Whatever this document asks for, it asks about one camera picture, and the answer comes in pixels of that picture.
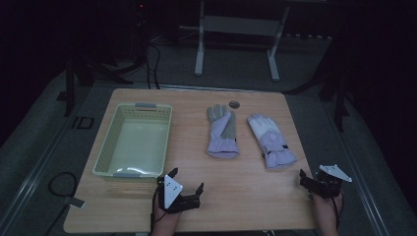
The person's left hand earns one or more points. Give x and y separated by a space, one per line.
165 219

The lavender and white glove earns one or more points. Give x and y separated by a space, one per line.
272 141

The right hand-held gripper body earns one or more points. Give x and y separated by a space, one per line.
327 185

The black tripod stand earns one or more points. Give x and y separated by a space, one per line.
69 88

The black stand with angled legs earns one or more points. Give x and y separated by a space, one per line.
341 108

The lavender glove with grey palm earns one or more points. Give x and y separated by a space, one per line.
223 147

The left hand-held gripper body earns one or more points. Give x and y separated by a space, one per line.
172 193

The person's right hand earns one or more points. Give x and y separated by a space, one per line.
323 206

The light green plastic basket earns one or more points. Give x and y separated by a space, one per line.
141 144

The white metal stand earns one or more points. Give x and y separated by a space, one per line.
241 25

